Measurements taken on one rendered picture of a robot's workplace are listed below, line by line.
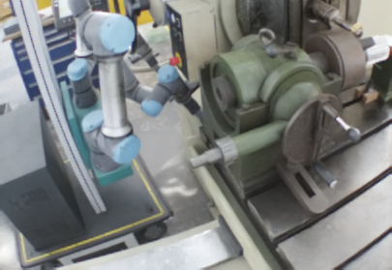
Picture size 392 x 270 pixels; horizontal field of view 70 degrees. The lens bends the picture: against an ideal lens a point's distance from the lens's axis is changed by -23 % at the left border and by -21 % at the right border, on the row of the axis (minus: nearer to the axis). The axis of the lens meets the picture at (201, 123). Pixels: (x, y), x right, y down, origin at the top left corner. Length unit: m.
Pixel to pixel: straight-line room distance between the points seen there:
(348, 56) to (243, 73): 0.34
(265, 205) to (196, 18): 0.54
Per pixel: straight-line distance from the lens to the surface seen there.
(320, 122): 0.75
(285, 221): 0.83
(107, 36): 0.98
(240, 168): 0.86
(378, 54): 1.14
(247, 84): 0.76
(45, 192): 1.47
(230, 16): 1.12
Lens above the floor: 1.69
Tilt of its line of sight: 40 degrees down
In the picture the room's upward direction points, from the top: 6 degrees counter-clockwise
